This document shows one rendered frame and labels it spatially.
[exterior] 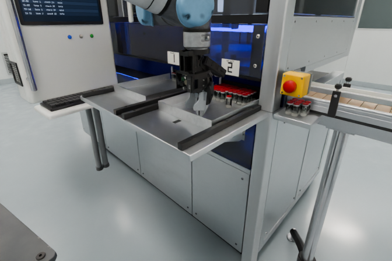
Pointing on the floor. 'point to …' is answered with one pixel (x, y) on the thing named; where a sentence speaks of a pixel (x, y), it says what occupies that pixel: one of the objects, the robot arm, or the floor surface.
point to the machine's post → (269, 101)
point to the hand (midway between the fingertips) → (201, 112)
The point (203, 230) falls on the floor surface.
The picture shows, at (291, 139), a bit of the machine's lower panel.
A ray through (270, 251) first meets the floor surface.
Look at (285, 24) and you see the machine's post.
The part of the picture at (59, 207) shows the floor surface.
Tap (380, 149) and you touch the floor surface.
